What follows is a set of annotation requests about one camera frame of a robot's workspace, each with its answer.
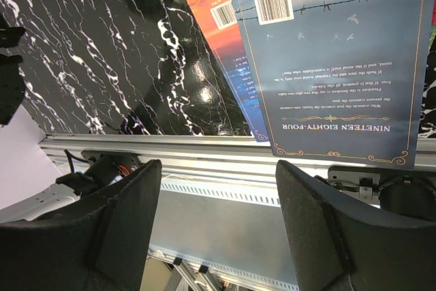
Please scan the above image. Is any white slotted cable duct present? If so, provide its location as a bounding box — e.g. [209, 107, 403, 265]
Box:
[161, 181, 280, 207]

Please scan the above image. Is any blue orange sunset book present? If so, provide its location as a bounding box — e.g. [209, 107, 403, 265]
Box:
[186, 0, 268, 142]

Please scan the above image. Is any aluminium front rail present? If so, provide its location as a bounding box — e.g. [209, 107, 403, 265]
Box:
[39, 133, 436, 189]

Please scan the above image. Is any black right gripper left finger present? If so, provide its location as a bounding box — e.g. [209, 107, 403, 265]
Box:
[1, 159, 162, 290]

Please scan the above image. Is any dark blue 1984 book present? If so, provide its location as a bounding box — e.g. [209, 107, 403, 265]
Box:
[232, 0, 434, 170]

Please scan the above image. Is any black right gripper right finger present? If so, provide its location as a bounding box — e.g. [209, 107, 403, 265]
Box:
[275, 160, 435, 290]

